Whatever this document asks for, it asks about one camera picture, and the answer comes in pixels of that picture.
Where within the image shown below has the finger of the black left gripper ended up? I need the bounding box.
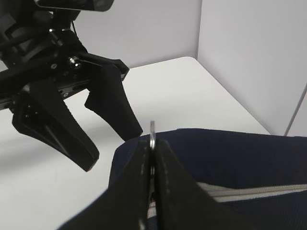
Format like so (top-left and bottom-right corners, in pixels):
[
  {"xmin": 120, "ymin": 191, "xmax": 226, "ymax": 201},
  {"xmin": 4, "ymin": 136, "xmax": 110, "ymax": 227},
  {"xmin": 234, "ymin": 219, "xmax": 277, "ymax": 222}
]
[
  {"xmin": 12, "ymin": 79, "xmax": 99, "ymax": 172},
  {"xmin": 84, "ymin": 65, "xmax": 143, "ymax": 141}
]

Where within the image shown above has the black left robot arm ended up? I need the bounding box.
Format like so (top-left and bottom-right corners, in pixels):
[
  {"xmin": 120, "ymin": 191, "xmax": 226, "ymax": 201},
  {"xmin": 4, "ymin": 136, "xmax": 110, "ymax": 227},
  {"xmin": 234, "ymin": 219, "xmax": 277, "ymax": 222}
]
[{"xmin": 0, "ymin": 0, "xmax": 142, "ymax": 171}]

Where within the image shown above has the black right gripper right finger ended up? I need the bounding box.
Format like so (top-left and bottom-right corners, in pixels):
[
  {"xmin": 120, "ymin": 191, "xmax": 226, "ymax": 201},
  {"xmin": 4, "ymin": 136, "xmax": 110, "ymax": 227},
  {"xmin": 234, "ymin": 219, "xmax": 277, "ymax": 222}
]
[{"xmin": 153, "ymin": 140, "xmax": 255, "ymax": 230}]

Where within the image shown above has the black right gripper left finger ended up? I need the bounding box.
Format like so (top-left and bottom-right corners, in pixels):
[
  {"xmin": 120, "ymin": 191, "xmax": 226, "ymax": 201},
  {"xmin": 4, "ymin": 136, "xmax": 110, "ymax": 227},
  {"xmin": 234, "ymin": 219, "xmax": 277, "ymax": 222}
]
[{"xmin": 69, "ymin": 141, "xmax": 150, "ymax": 230}]

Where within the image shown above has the navy and white lunch bag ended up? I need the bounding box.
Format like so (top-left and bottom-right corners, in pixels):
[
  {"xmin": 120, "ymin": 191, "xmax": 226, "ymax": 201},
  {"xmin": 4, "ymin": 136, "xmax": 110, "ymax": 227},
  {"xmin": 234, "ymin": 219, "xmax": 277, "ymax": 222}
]
[{"xmin": 108, "ymin": 128, "xmax": 307, "ymax": 230}]

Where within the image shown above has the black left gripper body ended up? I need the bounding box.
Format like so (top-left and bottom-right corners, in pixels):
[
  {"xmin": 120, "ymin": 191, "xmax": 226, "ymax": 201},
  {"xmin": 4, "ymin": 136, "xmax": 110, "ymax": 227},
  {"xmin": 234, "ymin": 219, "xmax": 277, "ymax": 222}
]
[{"xmin": 0, "ymin": 10, "xmax": 129, "ymax": 110}]

